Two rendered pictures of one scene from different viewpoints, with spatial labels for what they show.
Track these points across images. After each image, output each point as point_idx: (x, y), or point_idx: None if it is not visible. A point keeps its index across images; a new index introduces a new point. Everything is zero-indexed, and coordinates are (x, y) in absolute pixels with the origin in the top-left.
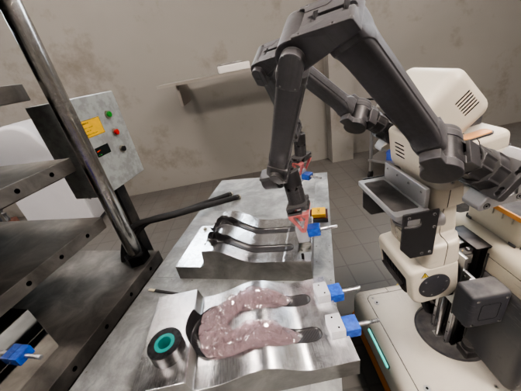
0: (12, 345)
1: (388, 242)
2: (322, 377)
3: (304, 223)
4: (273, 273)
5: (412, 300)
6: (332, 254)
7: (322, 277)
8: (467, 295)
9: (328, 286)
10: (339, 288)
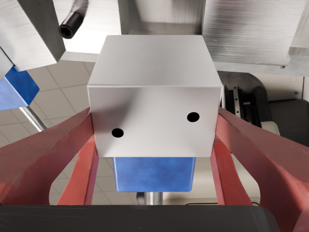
0: None
1: (249, 182)
2: None
3: (155, 146)
4: None
5: (277, 79)
6: (233, 70)
7: (53, 62)
8: (143, 195)
9: (1, 81)
10: (9, 106)
